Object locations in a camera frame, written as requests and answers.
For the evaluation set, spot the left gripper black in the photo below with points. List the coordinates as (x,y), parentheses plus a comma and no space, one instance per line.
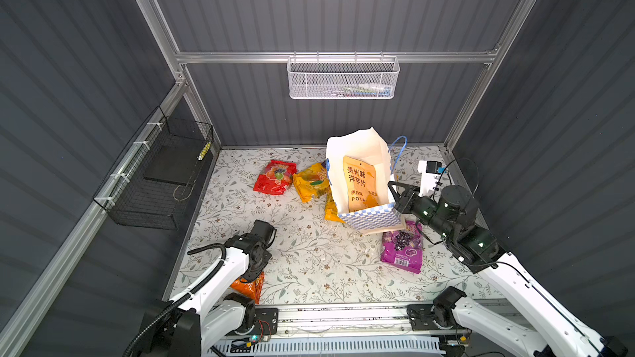
(254,273)

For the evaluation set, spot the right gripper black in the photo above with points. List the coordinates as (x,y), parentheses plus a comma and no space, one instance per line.
(403,201)

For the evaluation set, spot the large orange chips bag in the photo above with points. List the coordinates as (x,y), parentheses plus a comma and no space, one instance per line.
(361,184)

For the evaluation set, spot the orange red snack bag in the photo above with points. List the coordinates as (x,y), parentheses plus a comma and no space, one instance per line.
(252,290)

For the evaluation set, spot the large purple snack bag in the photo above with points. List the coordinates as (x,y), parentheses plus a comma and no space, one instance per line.
(403,249)

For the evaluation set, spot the blue checkered paper bag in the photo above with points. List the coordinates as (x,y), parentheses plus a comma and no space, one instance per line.
(366,145)

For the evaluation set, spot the yellow snack bag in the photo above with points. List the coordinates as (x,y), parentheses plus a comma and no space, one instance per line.
(331,212)
(312,182)

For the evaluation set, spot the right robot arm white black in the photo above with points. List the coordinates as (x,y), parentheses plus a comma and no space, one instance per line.
(552,331)

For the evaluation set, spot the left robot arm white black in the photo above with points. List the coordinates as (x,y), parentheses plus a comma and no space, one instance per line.
(218,282)

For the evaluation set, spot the floral table cloth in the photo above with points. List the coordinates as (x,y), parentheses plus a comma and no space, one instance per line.
(314,261)

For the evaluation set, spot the yellow tag in basket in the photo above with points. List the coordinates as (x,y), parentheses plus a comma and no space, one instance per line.
(204,151)

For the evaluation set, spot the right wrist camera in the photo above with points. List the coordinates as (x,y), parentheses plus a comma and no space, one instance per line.
(430,171)

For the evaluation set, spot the black wire side basket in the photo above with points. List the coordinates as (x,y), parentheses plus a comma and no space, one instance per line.
(156,182)

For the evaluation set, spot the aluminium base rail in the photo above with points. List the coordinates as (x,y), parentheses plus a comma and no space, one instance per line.
(342,320)

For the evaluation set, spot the white wire wall basket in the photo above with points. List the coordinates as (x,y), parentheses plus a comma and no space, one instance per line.
(342,77)

